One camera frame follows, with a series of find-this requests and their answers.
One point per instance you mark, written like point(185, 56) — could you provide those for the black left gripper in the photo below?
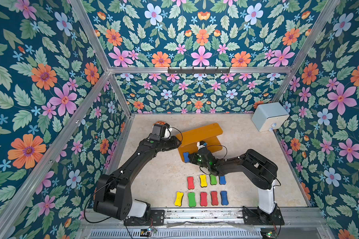
point(173, 143)

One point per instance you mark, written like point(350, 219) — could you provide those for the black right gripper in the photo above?
point(196, 155)

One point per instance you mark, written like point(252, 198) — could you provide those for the green eraser shelf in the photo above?
point(213, 180)
point(191, 199)

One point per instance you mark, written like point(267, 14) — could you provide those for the blue eraser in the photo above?
point(186, 157)
point(222, 180)

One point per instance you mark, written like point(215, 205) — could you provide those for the yellow eraser shelf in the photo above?
point(203, 181)
point(178, 200)

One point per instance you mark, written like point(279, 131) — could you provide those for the red eraser shelf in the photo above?
point(190, 183)

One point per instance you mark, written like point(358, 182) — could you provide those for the red eraser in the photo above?
point(203, 199)
point(214, 198)

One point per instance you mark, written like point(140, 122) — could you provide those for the blue eraser shelf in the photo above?
point(224, 198)

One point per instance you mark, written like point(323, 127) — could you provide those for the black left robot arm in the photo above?
point(113, 197)

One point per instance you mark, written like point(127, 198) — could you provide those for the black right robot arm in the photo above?
point(261, 171)

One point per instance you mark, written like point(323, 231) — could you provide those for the white orange plush toy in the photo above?
point(160, 123)

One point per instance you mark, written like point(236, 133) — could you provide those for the right small circuit board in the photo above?
point(269, 235)

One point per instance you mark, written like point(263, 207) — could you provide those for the small green circuit board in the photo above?
point(148, 232)

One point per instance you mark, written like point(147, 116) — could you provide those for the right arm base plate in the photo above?
point(258, 217)

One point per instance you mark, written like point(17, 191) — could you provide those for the pale blue wall box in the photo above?
point(269, 117)

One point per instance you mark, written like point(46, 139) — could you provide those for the black hook rail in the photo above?
point(198, 70)

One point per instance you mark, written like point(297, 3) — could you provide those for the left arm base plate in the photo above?
point(150, 218)

